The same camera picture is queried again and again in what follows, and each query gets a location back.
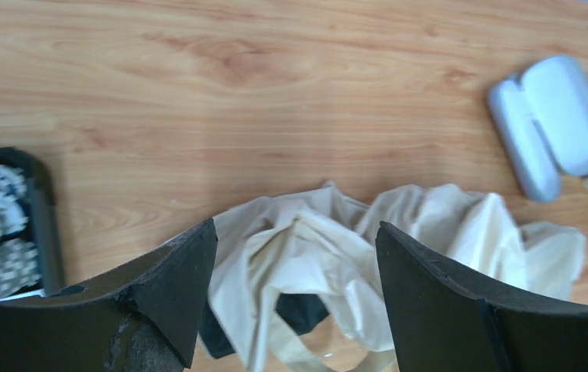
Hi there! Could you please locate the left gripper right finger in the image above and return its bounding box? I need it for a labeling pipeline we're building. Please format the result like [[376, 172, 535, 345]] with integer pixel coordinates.
[[376, 222, 588, 371]]

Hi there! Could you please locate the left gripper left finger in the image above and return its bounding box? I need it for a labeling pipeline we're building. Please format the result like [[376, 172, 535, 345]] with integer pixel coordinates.
[[0, 219, 218, 371]]

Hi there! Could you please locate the beige folding umbrella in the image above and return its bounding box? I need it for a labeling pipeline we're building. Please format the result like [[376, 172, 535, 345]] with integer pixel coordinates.
[[199, 182, 586, 371]]

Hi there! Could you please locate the black poker chip case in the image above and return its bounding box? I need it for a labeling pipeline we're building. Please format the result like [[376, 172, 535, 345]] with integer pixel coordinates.
[[0, 147, 65, 301]]

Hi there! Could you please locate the grey glasses case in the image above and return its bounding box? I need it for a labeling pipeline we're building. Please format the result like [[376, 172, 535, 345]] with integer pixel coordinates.
[[487, 56, 588, 203]]

